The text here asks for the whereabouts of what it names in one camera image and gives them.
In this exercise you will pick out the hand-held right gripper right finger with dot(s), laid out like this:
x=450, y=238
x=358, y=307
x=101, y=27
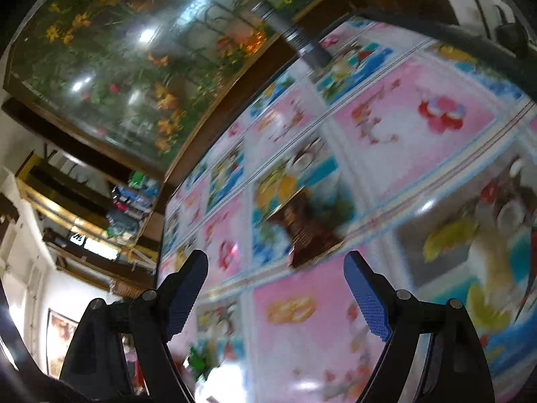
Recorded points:
x=369, y=302

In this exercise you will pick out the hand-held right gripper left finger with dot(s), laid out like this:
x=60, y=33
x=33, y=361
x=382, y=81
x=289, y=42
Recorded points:
x=184, y=298

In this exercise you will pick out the row of bottles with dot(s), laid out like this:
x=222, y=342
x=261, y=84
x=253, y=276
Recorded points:
x=132, y=201

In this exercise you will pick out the green candy packet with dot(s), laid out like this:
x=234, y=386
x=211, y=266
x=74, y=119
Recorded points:
x=196, y=363

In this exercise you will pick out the wall poster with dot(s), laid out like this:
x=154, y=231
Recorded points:
x=58, y=340

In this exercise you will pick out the printed tablecloth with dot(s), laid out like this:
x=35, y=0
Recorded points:
x=398, y=155

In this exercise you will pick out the flower mural panel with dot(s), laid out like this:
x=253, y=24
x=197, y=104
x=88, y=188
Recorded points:
x=126, y=50

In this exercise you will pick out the silver flashlight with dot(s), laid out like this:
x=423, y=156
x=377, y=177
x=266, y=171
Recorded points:
x=289, y=29

